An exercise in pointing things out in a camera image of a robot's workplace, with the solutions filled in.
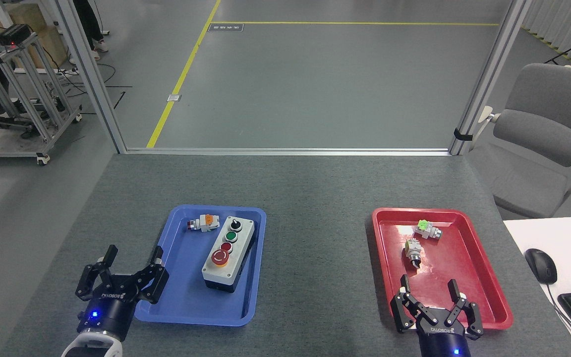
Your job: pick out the grey floor sign plate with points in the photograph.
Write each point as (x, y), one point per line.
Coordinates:
(225, 28)

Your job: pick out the red plastic tray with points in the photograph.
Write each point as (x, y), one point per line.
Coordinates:
(464, 258)

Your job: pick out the person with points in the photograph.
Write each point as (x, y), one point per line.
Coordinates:
(87, 25)

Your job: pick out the green push button switch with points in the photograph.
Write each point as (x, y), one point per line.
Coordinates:
(427, 230)

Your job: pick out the black selector knob switch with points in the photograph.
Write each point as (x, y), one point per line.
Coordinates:
(412, 250)

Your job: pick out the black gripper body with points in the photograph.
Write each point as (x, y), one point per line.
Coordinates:
(109, 312)
(441, 342)

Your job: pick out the black computer mouse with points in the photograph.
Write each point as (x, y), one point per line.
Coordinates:
(541, 265)

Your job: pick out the silver floor socket plate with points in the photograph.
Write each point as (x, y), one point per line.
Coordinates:
(174, 97)

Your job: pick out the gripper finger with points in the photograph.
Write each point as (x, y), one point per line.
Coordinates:
(471, 317)
(154, 282)
(87, 282)
(404, 310)

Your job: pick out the aluminium frame cart on wheels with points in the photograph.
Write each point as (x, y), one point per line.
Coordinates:
(32, 94)

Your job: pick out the brown cardboard box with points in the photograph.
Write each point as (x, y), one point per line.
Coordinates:
(47, 42)

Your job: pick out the silver horizontal frame rail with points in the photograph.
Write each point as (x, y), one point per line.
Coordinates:
(285, 151)

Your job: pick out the grey office chair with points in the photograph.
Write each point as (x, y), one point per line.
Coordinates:
(538, 144)

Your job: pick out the blue plastic tray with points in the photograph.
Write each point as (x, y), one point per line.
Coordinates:
(181, 282)

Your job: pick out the black clamp on post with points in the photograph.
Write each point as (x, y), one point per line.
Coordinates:
(462, 135)

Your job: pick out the silver aluminium post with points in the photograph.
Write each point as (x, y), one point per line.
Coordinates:
(89, 74)
(488, 79)

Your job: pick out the grey control box with buttons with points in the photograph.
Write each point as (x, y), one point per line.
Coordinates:
(231, 258)

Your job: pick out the white curtain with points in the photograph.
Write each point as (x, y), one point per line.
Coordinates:
(563, 20)

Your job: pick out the red push button switch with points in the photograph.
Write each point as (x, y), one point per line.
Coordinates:
(205, 223)

